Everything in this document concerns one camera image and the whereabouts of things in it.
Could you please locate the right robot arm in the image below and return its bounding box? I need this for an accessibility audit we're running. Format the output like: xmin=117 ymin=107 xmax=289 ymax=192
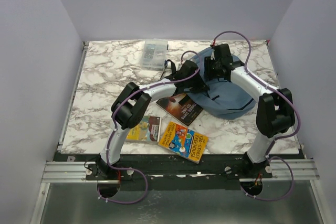
xmin=204 ymin=44 xmax=295 ymax=178

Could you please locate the yellow blue paperback book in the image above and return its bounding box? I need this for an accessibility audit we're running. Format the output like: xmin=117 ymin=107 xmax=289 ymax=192
xmin=126 ymin=115 xmax=161 ymax=144

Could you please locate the dark Three Days book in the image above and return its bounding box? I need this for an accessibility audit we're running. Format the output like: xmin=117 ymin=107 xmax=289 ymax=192
xmin=156 ymin=93 xmax=203 ymax=126

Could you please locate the clear plastic storage box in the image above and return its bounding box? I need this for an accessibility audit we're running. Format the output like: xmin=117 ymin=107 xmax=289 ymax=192
xmin=140 ymin=39 xmax=168 ymax=70

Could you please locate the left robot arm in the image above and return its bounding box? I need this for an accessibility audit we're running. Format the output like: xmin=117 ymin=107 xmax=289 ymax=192
xmin=96 ymin=60 xmax=206 ymax=179

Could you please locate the blue student backpack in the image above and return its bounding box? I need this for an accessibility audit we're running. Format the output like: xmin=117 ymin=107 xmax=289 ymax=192
xmin=185 ymin=47 xmax=257 ymax=120

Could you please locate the yellow Treehouse book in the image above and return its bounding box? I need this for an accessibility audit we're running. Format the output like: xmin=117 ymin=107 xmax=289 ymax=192
xmin=158 ymin=122 xmax=208 ymax=164

